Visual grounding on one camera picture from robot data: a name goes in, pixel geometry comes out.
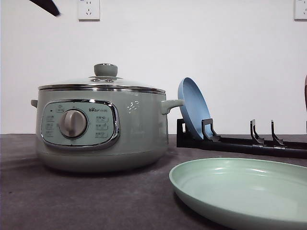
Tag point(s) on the black dish rack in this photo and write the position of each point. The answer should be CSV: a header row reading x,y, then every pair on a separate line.
x,y
210,139

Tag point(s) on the white wall socket left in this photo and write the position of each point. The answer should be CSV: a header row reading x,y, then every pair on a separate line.
x,y
88,11

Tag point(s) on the white wall socket right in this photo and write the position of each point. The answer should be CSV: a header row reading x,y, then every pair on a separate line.
x,y
300,10

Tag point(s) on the pink plate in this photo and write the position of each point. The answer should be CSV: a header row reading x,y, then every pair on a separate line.
x,y
305,91

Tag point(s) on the green electric steamer pot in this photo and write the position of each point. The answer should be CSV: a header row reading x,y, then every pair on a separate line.
x,y
101,130

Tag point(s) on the white wall socket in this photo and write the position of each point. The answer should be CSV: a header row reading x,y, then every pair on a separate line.
x,y
88,11
300,10

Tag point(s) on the green plate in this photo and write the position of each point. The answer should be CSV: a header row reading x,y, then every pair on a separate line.
x,y
236,193

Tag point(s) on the blue plate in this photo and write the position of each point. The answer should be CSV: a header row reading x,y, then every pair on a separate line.
x,y
196,107

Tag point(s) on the glass pot lid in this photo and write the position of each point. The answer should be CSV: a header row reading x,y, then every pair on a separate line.
x,y
105,79

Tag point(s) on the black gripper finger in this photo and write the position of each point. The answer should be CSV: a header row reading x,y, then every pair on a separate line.
x,y
47,5

